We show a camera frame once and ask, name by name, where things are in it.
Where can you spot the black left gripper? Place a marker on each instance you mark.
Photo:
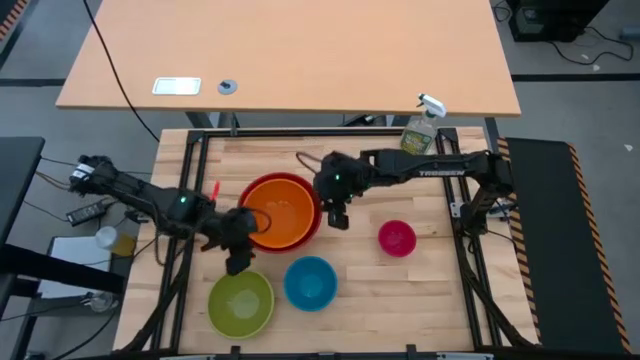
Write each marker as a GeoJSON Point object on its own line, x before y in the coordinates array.
{"type": "Point", "coordinates": [239, 230]}

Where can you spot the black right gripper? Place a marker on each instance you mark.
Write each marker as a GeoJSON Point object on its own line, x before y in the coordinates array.
{"type": "Point", "coordinates": [340, 180]}

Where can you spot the large red bowl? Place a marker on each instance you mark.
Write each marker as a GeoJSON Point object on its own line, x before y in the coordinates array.
{"type": "Point", "coordinates": [316, 225]}

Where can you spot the green bowl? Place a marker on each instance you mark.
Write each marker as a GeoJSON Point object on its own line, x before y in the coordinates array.
{"type": "Point", "coordinates": [241, 305]}

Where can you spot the orange bowl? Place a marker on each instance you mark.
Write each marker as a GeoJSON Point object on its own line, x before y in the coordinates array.
{"type": "Point", "coordinates": [285, 215]}

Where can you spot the small pink bowl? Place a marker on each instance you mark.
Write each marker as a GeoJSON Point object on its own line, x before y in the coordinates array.
{"type": "Point", "coordinates": [397, 238]}

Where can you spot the blue bowl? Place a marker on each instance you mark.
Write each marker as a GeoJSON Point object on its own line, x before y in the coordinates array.
{"type": "Point", "coordinates": [310, 284]}

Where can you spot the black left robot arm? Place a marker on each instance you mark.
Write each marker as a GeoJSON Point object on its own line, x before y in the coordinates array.
{"type": "Point", "coordinates": [150, 197]}

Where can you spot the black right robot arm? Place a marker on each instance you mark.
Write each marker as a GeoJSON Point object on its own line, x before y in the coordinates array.
{"type": "Point", "coordinates": [425, 165]}

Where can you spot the small red clip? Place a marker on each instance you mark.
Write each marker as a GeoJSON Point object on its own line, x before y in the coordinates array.
{"type": "Point", "coordinates": [216, 191]}

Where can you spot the cleaner spray bottle green label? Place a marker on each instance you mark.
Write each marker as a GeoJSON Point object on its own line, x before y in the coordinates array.
{"type": "Point", "coordinates": [419, 136]}

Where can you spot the clear plastic cup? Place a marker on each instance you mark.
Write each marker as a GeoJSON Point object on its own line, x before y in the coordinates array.
{"type": "Point", "coordinates": [114, 240]}

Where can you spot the clear glass jar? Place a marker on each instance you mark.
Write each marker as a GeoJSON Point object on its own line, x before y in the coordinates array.
{"type": "Point", "coordinates": [101, 301]}

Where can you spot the black power adapter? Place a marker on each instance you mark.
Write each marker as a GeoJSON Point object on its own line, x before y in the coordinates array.
{"type": "Point", "coordinates": [87, 212]}

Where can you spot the white flat box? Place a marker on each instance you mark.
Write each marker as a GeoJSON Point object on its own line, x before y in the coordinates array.
{"type": "Point", "coordinates": [75, 265]}

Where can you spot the light wood desk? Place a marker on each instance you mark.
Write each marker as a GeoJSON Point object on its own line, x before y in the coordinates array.
{"type": "Point", "coordinates": [310, 50]}

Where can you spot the grey round desk grommet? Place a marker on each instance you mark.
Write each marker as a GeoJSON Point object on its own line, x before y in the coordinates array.
{"type": "Point", "coordinates": [227, 86]}

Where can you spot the white rectangular desk plate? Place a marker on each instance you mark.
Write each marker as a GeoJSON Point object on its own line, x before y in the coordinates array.
{"type": "Point", "coordinates": [177, 86]}

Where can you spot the black mat hazard stripe edges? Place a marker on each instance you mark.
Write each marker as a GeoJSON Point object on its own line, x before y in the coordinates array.
{"type": "Point", "coordinates": [560, 240]}

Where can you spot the black side table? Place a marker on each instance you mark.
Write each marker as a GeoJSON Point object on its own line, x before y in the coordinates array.
{"type": "Point", "coordinates": [17, 180]}

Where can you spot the black equipment case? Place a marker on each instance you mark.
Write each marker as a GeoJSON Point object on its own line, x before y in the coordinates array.
{"type": "Point", "coordinates": [555, 17]}

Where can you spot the black aluminium table frame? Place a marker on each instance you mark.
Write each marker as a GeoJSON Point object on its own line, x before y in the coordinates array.
{"type": "Point", "coordinates": [320, 132]}

